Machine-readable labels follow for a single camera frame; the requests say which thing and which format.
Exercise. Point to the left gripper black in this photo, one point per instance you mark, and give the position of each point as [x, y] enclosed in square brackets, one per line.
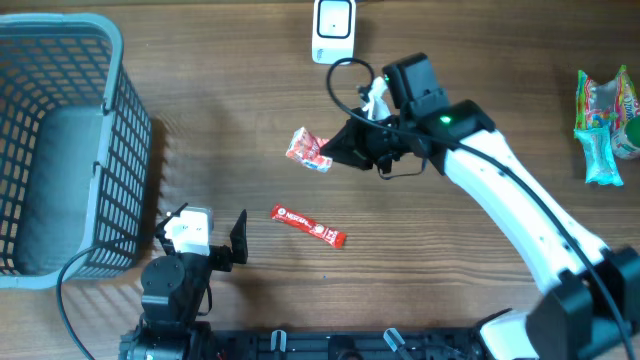
[222, 256]

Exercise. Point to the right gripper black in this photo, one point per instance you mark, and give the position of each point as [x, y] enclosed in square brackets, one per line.
[350, 135]

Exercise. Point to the small red candy box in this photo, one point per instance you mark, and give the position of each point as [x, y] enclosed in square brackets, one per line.
[304, 148]

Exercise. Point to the red stick sachet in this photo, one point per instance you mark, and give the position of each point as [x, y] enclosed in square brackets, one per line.
[333, 237]

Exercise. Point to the light blue tissue pack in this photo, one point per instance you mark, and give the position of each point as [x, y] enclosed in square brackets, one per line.
[601, 167]

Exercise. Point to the green Haribo gummy bag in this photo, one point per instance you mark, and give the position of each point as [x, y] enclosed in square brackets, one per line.
[610, 105]

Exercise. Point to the green lid jar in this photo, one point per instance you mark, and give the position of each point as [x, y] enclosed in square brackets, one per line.
[625, 140]

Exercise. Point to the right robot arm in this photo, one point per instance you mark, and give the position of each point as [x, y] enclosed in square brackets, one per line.
[589, 292]

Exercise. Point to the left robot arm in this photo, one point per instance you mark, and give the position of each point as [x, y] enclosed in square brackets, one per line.
[177, 283]

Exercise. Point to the white barcode scanner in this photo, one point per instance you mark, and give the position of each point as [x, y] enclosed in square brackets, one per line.
[333, 30]

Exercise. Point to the grey plastic shopping basket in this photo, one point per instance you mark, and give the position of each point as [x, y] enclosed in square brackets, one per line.
[75, 150]

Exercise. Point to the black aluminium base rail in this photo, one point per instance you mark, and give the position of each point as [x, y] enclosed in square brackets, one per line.
[431, 344]

